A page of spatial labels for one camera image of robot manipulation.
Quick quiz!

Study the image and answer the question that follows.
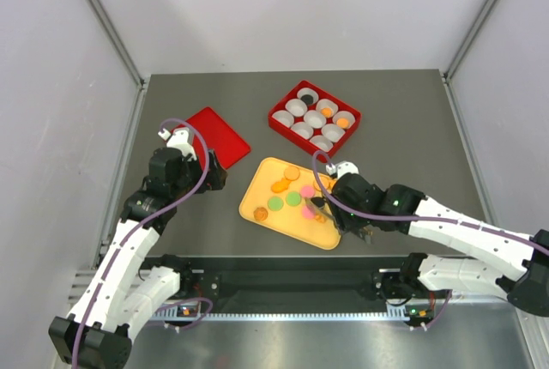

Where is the black sandwich cookie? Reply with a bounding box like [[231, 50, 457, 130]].
[[300, 94, 314, 105], [311, 197, 325, 209]]

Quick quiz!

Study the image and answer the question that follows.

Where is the orange swirl cookie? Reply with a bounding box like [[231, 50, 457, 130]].
[[253, 207, 268, 221], [314, 214, 326, 223]]

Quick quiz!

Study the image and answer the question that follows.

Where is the small orange flower cookie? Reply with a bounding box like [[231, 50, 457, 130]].
[[322, 108, 333, 118]]

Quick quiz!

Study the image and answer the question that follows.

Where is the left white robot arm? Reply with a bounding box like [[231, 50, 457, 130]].
[[48, 147, 227, 368]]

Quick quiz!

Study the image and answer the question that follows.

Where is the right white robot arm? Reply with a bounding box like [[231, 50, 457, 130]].
[[325, 172, 548, 318]]

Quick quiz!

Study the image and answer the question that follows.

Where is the red flat lid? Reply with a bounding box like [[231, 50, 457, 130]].
[[187, 106, 251, 170]]

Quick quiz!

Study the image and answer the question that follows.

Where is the pink round cookie upper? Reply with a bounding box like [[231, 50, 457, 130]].
[[299, 185, 316, 198]]

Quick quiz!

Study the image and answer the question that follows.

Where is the pink round cookie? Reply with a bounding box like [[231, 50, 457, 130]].
[[299, 185, 316, 198], [301, 206, 315, 220]]

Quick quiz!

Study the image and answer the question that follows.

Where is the pink round cookie lower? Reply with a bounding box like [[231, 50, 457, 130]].
[[301, 206, 315, 220]]

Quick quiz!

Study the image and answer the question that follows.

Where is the yellow tray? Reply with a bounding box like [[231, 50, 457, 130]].
[[238, 157, 341, 251]]

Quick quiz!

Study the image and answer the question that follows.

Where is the green round cookie right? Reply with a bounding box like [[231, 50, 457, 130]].
[[286, 191, 301, 207]]

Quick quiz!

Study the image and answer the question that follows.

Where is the green round cookie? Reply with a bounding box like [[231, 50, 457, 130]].
[[268, 196, 284, 212], [286, 191, 301, 207]]

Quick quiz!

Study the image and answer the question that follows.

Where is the orange fish cookie left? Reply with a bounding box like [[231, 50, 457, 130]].
[[270, 178, 292, 193]]

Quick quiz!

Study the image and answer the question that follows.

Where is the green round cookie left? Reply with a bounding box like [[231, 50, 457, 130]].
[[268, 196, 284, 212]]

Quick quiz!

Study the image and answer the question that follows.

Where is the tan round cookie top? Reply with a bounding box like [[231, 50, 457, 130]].
[[284, 166, 300, 181]]

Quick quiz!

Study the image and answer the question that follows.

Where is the red compartment box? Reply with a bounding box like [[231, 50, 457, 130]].
[[268, 80, 362, 157]]

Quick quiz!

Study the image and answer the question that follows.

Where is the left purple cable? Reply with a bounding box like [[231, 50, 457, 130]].
[[70, 118, 215, 366]]

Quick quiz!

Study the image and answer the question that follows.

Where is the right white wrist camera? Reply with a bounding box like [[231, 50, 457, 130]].
[[326, 161, 359, 178]]

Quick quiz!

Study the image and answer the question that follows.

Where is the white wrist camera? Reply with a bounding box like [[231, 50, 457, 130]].
[[326, 161, 359, 178], [158, 127, 197, 160]]

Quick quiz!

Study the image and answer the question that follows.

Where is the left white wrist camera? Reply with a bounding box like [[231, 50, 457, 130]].
[[158, 127, 197, 160]]

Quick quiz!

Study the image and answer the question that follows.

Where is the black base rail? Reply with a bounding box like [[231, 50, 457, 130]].
[[142, 255, 444, 316]]

